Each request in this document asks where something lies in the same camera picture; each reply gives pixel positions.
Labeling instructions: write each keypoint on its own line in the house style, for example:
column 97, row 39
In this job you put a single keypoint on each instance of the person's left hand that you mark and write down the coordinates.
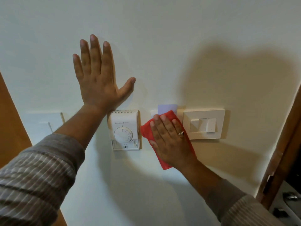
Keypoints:
column 97, row 84

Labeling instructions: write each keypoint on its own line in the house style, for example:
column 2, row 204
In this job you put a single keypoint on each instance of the person's right hand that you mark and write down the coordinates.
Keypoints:
column 172, row 145

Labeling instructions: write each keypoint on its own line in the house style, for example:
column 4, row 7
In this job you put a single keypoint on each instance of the person's left middle finger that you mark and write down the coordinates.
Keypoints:
column 95, row 54

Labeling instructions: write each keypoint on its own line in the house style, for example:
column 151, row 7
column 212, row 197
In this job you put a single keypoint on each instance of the person's left little finger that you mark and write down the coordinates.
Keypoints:
column 78, row 66

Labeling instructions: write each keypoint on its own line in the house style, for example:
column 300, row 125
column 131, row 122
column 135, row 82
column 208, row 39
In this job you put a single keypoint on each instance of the person's right little finger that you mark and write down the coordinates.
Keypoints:
column 179, row 129

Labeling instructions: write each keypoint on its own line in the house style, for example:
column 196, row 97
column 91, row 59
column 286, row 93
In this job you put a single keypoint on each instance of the person's right middle finger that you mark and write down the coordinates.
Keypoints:
column 161, row 125

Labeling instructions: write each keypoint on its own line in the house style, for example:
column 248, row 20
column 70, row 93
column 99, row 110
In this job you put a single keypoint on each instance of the person's left thumb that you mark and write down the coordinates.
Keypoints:
column 128, row 88

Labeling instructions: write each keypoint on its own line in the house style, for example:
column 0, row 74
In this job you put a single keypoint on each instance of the person's right thumb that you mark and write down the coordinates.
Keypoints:
column 154, row 146

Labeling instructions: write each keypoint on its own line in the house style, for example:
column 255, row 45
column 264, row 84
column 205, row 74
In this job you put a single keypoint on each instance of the red cleaning cloth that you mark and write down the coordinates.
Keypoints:
column 147, row 131

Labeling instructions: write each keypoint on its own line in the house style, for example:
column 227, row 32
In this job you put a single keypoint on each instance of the person's left forearm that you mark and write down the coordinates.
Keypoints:
column 47, row 162

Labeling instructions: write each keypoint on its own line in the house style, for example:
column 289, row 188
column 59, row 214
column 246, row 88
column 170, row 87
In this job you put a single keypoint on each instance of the person's right forearm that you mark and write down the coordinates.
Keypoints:
column 225, row 197

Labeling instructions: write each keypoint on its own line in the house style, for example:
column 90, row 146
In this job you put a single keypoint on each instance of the lilac key card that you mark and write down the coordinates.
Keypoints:
column 167, row 108

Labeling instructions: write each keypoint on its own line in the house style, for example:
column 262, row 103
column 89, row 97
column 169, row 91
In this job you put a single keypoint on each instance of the white dial thermostat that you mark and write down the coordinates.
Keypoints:
column 123, row 130

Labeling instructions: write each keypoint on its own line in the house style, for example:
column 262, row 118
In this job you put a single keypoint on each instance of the grey door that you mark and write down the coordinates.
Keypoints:
column 288, row 209

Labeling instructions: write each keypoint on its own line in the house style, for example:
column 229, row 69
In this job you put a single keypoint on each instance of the white light switch plate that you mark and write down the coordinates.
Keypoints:
column 203, row 124

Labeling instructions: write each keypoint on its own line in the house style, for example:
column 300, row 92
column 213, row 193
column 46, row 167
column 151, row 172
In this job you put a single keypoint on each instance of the white blank wall plate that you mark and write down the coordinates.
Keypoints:
column 40, row 124

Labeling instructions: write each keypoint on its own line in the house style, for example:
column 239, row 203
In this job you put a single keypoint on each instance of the light wooden door frame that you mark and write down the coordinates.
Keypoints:
column 11, row 129

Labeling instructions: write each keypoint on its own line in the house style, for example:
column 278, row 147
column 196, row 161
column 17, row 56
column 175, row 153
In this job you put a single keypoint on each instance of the dark wooden door frame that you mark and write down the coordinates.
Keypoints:
column 279, row 157

